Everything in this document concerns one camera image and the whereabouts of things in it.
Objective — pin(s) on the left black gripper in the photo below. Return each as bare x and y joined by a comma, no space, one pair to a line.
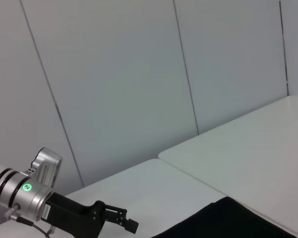
72,218

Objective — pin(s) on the black t-shirt with white print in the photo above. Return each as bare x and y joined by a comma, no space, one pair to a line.
226,220

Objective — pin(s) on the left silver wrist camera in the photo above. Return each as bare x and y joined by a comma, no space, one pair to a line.
46,166

